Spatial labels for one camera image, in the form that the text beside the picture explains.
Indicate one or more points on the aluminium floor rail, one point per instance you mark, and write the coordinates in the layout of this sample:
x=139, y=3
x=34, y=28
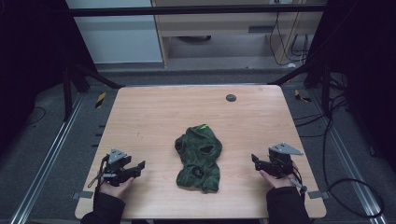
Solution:
x=46, y=158
x=351, y=168

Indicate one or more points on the black horizontal frame bar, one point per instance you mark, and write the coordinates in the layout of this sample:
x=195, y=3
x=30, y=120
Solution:
x=186, y=11

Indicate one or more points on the dark green knitted garment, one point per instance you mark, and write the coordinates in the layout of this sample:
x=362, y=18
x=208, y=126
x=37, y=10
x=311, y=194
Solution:
x=199, y=161

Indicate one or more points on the person's left hand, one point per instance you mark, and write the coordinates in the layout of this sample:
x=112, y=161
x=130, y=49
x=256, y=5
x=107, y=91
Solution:
x=115, y=190

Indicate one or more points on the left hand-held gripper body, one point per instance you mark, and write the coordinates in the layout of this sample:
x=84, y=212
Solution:
x=115, y=170

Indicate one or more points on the light wooden desk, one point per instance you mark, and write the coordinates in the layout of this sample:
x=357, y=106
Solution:
x=218, y=23

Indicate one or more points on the black curtain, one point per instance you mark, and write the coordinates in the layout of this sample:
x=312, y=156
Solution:
x=28, y=62
x=364, y=62

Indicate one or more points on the black metal stand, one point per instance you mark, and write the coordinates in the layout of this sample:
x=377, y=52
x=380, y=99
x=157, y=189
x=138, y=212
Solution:
x=67, y=90
x=325, y=84

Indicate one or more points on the white cabinet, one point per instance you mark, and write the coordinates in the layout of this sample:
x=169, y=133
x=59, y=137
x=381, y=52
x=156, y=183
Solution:
x=118, y=37

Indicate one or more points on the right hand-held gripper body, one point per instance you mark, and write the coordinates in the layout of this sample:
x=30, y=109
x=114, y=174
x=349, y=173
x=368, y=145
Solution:
x=281, y=163

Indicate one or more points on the grey round table grommet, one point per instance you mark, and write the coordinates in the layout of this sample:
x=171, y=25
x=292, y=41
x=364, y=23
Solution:
x=231, y=98

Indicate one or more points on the black yellow striped tape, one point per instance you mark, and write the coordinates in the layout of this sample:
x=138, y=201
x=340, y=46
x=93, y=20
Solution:
x=301, y=97
x=100, y=100

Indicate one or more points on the person's right hand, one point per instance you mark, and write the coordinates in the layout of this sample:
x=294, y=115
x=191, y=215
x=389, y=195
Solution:
x=278, y=182

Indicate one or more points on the grey tape strip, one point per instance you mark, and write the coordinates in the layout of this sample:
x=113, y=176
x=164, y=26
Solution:
x=82, y=195
x=318, y=195

